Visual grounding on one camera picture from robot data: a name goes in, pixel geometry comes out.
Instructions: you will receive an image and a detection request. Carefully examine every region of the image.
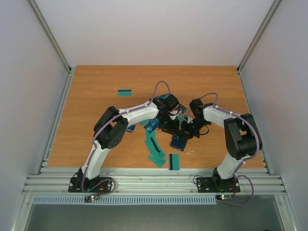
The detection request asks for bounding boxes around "green card with stripe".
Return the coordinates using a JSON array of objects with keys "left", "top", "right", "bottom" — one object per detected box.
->
[{"left": 169, "top": 154, "right": 180, "bottom": 171}]

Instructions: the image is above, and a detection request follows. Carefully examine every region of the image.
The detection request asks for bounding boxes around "navy blue card holder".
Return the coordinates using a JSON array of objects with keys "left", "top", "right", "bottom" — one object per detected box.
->
[{"left": 170, "top": 135, "right": 188, "bottom": 152}]

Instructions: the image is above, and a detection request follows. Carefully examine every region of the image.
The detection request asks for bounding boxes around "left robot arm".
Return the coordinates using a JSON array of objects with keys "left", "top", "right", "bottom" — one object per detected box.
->
[{"left": 77, "top": 94, "right": 180, "bottom": 192}]

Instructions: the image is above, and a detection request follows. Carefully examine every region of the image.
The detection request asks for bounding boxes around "blue card centre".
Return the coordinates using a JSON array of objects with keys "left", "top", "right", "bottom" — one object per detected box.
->
[{"left": 144, "top": 119, "right": 159, "bottom": 133}]

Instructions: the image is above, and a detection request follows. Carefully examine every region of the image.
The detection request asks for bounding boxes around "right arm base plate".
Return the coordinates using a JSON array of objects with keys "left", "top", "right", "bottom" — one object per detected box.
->
[{"left": 195, "top": 177, "right": 241, "bottom": 193}]

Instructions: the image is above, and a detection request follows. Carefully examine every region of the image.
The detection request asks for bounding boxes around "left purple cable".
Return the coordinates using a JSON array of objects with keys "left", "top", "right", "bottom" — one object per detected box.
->
[{"left": 81, "top": 80, "right": 170, "bottom": 195}]

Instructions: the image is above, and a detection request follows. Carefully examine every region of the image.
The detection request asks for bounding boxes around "blue card top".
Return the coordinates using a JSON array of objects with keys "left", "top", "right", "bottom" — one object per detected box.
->
[{"left": 158, "top": 94, "right": 170, "bottom": 99}]

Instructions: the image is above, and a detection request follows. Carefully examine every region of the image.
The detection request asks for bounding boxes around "black card right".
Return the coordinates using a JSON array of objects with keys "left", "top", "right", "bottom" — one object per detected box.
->
[{"left": 180, "top": 104, "right": 187, "bottom": 114}]

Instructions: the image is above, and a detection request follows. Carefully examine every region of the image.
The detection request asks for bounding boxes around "grey slotted cable duct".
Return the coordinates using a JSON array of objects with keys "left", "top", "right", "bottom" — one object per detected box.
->
[{"left": 33, "top": 195, "right": 217, "bottom": 205}]

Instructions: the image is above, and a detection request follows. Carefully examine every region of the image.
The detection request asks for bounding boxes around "purple cable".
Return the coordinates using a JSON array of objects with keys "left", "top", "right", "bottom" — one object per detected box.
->
[
  {"left": 187, "top": 92, "right": 263, "bottom": 207},
  {"left": 81, "top": 80, "right": 170, "bottom": 195}
]

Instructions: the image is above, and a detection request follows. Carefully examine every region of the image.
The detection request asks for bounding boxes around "green VIP card bottom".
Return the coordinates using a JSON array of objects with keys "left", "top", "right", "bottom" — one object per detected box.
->
[{"left": 148, "top": 153, "right": 166, "bottom": 168}]

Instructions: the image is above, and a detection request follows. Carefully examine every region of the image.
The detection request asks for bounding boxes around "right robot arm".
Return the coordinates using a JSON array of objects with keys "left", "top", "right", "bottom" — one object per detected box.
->
[{"left": 179, "top": 98, "right": 262, "bottom": 191}]

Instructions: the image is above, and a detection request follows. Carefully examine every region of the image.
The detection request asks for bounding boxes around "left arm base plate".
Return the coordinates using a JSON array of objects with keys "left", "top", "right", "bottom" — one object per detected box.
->
[{"left": 68, "top": 177, "right": 114, "bottom": 193}]

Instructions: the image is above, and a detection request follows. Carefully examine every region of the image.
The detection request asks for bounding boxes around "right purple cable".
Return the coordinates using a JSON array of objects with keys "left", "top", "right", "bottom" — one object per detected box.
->
[{"left": 187, "top": 92, "right": 263, "bottom": 207}]

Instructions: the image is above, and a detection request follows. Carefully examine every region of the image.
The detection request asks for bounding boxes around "blue card left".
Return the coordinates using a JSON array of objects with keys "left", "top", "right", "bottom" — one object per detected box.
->
[{"left": 126, "top": 125, "right": 136, "bottom": 133}]

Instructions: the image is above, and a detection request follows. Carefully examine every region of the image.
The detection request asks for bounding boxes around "blue card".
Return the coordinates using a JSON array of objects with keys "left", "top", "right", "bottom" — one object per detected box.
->
[
  {"left": 126, "top": 125, "right": 136, "bottom": 133},
  {"left": 158, "top": 94, "right": 170, "bottom": 99},
  {"left": 144, "top": 119, "right": 159, "bottom": 133}
]

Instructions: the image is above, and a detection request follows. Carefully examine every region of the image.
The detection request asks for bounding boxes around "lone green card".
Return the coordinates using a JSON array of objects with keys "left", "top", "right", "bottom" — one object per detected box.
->
[{"left": 117, "top": 89, "right": 132, "bottom": 97}]

